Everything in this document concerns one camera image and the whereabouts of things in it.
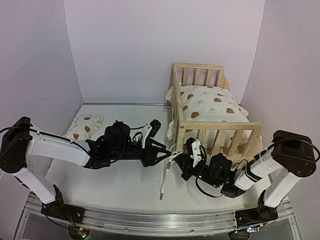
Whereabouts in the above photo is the bear print cushion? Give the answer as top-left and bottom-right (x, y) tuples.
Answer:
(158, 83), (251, 201)

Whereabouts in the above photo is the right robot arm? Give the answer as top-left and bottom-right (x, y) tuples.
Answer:
(174, 130), (320, 222)

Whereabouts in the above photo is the aluminium front rail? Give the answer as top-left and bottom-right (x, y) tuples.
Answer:
(23, 189), (296, 232)

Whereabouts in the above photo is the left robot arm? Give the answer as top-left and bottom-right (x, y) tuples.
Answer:
(0, 116), (171, 219)

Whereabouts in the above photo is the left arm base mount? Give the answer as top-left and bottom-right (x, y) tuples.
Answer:
(41, 184), (85, 224)

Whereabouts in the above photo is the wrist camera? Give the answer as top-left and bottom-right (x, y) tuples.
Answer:
(141, 119), (161, 149)
(186, 137), (206, 168)

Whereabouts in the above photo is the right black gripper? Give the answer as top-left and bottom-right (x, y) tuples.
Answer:
(174, 153), (222, 189)

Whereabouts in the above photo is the small bear print pillow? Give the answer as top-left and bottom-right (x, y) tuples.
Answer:
(64, 114), (104, 140)

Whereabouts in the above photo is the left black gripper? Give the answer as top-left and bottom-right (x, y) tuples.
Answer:
(110, 139), (172, 168)

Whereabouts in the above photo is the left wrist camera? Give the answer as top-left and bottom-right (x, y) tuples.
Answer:
(141, 119), (161, 149)

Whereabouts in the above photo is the wooden pet bed frame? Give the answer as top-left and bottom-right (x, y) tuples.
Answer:
(166, 62), (263, 163)

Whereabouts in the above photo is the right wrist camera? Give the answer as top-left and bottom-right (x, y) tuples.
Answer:
(186, 137), (206, 168)

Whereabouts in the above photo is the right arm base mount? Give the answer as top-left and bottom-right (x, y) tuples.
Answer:
(235, 200), (278, 229)

